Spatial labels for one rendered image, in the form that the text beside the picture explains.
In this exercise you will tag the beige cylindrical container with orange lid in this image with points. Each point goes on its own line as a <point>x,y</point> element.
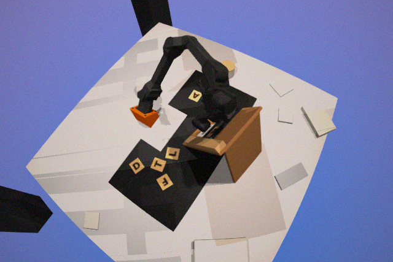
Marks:
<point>231,68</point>

